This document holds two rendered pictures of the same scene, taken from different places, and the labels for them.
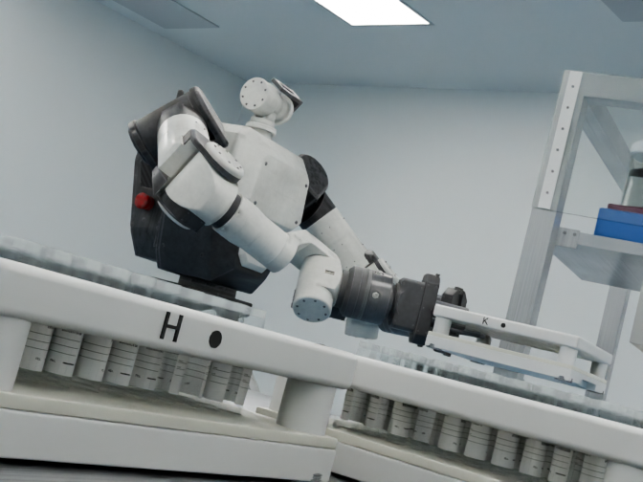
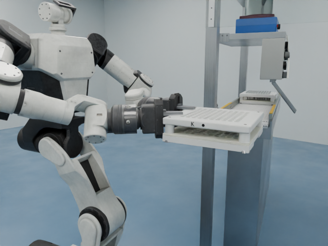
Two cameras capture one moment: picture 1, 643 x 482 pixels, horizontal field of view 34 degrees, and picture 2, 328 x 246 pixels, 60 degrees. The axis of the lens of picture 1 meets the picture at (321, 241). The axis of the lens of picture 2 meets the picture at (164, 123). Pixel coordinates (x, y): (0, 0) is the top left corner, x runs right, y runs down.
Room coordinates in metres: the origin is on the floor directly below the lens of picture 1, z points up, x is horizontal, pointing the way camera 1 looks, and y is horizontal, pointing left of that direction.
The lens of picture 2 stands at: (0.91, -0.17, 1.21)
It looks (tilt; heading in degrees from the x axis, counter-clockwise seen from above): 12 degrees down; 357
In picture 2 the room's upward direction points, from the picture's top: straight up
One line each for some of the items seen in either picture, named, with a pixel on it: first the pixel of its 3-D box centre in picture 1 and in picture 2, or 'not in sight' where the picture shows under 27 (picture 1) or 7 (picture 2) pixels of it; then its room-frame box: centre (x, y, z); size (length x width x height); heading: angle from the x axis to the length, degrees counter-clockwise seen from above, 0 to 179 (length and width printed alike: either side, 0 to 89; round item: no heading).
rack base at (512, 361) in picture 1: (518, 362); (215, 133); (1.75, -0.37, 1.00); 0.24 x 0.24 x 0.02; 60
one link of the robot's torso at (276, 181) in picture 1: (215, 198); (49, 71); (2.09, 0.23, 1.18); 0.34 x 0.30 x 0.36; 151
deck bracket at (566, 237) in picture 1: (567, 237); (224, 37); (2.42, -0.56, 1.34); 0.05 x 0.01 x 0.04; 63
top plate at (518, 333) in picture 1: (524, 335); (216, 117); (1.75, -0.37, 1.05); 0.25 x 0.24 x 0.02; 150
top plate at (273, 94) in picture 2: not in sight; (258, 94); (3.02, -1.00, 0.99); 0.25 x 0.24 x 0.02; 63
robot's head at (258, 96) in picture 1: (265, 106); (55, 16); (2.05, 0.18, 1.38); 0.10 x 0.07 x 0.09; 151
